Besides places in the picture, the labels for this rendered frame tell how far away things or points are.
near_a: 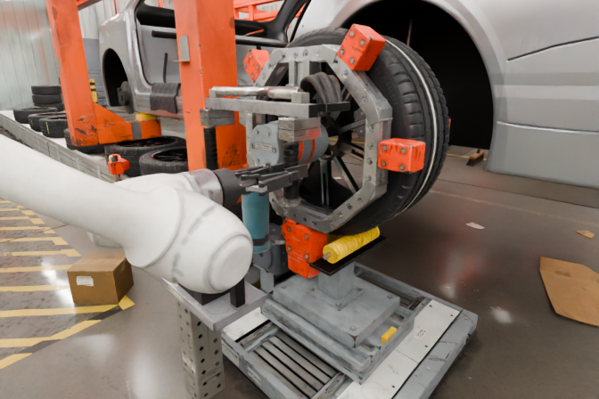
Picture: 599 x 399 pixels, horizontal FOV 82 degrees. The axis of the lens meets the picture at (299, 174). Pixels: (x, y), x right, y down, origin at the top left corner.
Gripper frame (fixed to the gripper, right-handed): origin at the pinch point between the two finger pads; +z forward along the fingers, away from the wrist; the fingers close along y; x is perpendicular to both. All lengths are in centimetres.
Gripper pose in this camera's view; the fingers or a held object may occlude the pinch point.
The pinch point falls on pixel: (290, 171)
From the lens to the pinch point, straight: 78.6
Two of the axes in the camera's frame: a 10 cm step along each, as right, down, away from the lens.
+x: 0.0, -9.6, -2.7
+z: 7.0, -1.9, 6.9
